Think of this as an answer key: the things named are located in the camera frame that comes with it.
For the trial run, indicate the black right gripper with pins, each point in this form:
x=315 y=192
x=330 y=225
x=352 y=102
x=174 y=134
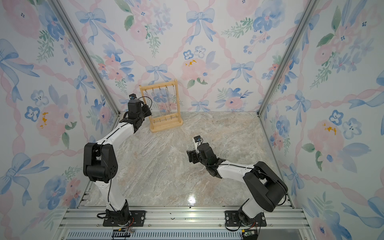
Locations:
x=192 y=155

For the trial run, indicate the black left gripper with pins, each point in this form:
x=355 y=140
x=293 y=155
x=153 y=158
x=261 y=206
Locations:
x=147 y=109

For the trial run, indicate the wooden jewelry display stand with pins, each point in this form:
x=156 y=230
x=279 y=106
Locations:
x=164 y=102

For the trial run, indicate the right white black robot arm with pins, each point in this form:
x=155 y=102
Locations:
x=267 y=189

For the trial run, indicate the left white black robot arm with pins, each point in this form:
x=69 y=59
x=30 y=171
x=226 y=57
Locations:
x=94 y=171

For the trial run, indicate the green circuit board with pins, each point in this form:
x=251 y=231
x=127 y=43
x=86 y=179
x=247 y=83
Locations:
x=249 y=235

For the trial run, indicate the left aluminium corner profile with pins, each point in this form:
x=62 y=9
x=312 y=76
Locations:
x=81 y=49

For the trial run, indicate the aluminium corner profile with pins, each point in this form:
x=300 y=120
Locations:
x=299 y=31
x=81 y=49

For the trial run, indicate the right aluminium corner profile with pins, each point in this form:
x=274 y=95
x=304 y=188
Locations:
x=299 y=31

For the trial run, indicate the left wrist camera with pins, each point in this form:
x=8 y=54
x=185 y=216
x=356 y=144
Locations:
x=132 y=97

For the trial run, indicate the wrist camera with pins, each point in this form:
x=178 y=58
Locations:
x=197 y=141
x=132 y=97

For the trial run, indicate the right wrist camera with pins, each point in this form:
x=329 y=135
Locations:
x=197 y=141

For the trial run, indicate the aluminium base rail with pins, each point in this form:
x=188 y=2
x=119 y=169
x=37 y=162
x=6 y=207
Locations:
x=185 y=223

